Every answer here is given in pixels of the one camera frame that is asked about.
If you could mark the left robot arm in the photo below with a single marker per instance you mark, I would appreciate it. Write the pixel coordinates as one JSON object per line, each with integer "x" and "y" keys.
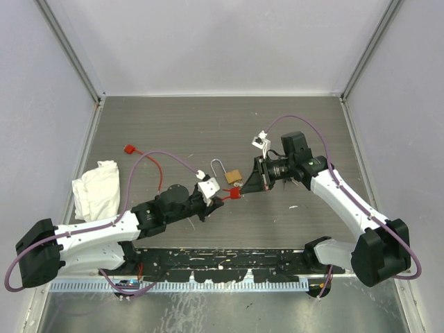
{"x": 47, "y": 250}

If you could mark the slotted cable duct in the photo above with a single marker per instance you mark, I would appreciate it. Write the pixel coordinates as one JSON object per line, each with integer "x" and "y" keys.
{"x": 101, "y": 286}

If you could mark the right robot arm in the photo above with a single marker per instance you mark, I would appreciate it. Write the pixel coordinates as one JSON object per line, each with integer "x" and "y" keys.
{"x": 380, "y": 248}

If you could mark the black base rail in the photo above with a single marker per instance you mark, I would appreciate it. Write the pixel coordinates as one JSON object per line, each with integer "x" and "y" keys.
{"x": 222, "y": 265}

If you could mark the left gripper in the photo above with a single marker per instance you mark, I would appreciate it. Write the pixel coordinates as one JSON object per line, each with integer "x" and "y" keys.
{"x": 207, "y": 209}

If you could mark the black orange key bunch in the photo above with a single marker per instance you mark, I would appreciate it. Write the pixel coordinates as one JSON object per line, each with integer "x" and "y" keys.
{"x": 288, "y": 182}

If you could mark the brass padlock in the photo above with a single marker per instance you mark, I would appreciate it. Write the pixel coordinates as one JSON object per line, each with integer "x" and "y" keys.
{"x": 232, "y": 177}

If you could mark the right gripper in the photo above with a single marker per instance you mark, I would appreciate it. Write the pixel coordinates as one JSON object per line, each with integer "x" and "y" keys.
{"x": 259, "y": 180}

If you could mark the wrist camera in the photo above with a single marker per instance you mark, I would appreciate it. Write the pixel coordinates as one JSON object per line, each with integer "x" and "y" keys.
{"x": 261, "y": 142}
{"x": 207, "y": 186}

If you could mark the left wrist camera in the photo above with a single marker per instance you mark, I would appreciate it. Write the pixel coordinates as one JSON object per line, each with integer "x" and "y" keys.
{"x": 207, "y": 186}

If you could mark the white cloth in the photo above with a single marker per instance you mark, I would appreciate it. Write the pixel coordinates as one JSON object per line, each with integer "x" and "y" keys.
{"x": 97, "y": 192}

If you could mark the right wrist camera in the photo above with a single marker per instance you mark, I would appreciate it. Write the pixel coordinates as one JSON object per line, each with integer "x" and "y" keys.
{"x": 261, "y": 142}

